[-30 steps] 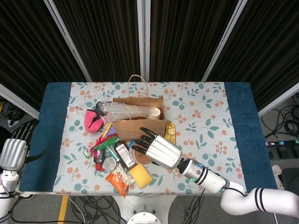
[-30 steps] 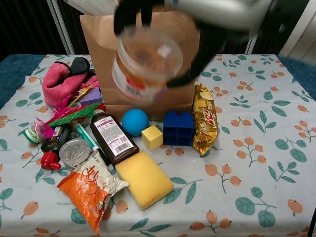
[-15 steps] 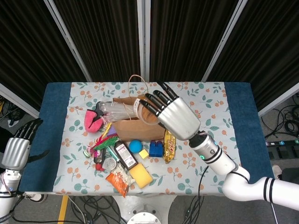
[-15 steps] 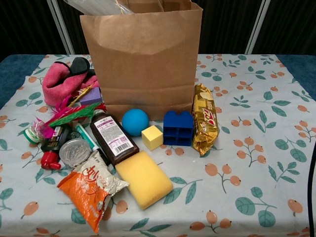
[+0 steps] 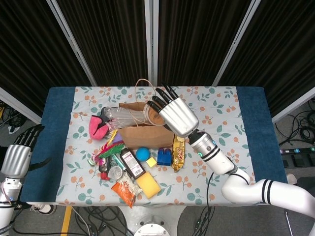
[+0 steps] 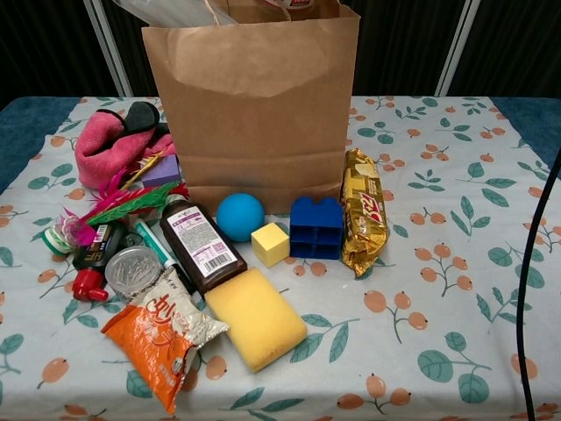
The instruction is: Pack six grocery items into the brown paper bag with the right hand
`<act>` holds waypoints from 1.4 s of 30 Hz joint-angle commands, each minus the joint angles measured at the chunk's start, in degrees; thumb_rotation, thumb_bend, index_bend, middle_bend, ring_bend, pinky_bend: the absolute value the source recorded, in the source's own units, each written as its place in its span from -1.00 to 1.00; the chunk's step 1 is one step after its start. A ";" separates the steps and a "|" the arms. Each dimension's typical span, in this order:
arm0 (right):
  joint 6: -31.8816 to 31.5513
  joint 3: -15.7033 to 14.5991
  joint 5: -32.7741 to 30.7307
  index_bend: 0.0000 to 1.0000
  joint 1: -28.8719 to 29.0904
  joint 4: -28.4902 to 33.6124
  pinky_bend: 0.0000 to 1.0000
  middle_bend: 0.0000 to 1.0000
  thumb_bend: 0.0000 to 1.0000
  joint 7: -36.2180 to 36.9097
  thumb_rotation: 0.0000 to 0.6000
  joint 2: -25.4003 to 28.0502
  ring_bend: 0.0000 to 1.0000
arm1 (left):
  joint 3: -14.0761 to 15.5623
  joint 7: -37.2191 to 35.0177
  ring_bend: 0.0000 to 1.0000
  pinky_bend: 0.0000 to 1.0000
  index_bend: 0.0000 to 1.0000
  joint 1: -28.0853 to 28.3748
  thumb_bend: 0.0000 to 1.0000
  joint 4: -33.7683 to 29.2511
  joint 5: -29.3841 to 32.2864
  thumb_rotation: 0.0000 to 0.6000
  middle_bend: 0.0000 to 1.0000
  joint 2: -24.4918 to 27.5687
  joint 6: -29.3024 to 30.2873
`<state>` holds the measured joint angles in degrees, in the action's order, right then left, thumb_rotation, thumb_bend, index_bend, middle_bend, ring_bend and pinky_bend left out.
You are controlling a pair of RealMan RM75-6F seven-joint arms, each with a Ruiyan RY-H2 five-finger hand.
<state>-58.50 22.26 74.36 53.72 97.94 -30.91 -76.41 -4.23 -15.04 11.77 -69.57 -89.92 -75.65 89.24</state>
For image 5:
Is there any gold biscuit pack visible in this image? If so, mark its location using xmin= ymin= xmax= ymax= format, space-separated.
xmin=171 ymin=134 xmax=187 ymax=173

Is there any white partition post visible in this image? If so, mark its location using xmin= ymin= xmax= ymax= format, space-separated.
xmin=144 ymin=0 xmax=159 ymax=87
xmin=212 ymin=0 xmax=262 ymax=87
xmin=46 ymin=0 xmax=97 ymax=87

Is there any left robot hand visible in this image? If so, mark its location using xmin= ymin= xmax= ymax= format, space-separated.
xmin=1 ymin=124 xmax=52 ymax=179

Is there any blue table cover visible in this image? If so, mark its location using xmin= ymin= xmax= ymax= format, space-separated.
xmin=19 ymin=86 xmax=293 ymax=204

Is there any colourful feather shuttlecock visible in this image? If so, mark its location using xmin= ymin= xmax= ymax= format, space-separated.
xmin=87 ymin=129 xmax=126 ymax=167

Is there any black bottle red cap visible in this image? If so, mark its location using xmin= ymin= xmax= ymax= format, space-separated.
xmin=98 ymin=157 xmax=111 ymax=181

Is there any purple foam block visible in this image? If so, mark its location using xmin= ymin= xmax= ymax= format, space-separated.
xmin=112 ymin=132 xmax=124 ymax=145

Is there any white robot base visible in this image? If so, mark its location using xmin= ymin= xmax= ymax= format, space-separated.
xmin=117 ymin=205 xmax=189 ymax=236

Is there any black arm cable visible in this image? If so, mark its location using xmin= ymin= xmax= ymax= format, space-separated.
xmin=205 ymin=171 xmax=249 ymax=216

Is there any dark trouser leg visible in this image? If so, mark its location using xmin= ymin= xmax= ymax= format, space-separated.
xmin=296 ymin=177 xmax=315 ymax=188

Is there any black floor cable bundle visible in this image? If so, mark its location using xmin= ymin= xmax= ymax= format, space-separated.
xmin=187 ymin=206 xmax=271 ymax=236
xmin=0 ymin=100 xmax=27 ymax=131
xmin=274 ymin=108 xmax=315 ymax=148
xmin=14 ymin=206 xmax=135 ymax=236

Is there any blue ball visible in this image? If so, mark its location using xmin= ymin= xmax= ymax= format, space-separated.
xmin=135 ymin=147 xmax=151 ymax=162

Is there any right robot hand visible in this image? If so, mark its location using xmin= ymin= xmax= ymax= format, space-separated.
xmin=147 ymin=83 xmax=199 ymax=137

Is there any green white tube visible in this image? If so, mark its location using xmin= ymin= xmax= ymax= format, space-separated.
xmin=112 ymin=154 xmax=127 ymax=170

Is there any orange snack packet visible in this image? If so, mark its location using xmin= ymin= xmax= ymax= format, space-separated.
xmin=111 ymin=173 xmax=143 ymax=208

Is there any black pleated curtain panel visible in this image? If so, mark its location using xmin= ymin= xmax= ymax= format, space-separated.
xmin=218 ymin=0 xmax=315 ymax=118
xmin=56 ymin=0 xmax=150 ymax=87
xmin=157 ymin=0 xmax=254 ymax=87
xmin=0 ymin=0 xmax=91 ymax=118

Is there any yellow sponge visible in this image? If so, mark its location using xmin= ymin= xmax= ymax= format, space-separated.
xmin=135 ymin=171 xmax=161 ymax=199

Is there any brown bottle purple label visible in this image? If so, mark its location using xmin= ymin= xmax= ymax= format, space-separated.
xmin=120 ymin=148 xmax=146 ymax=178

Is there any clear plastic cup sleeve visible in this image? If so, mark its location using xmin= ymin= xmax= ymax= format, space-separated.
xmin=99 ymin=106 xmax=151 ymax=130

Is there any brown paper bag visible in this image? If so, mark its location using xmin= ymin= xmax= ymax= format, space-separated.
xmin=119 ymin=78 xmax=177 ymax=150

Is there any white partition bottom rail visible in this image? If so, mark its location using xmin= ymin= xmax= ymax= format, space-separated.
xmin=0 ymin=87 xmax=42 ymax=125
xmin=270 ymin=94 xmax=315 ymax=123

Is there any pink towel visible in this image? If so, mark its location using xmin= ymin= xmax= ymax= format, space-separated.
xmin=89 ymin=116 xmax=109 ymax=141

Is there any floral tablecloth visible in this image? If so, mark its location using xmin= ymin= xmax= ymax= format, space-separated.
xmin=55 ymin=86 xmax=256 ymax=207

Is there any blue toy brick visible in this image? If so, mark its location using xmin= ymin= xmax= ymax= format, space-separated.
xmin=157 ymin=147 xmax=172 ymax=166

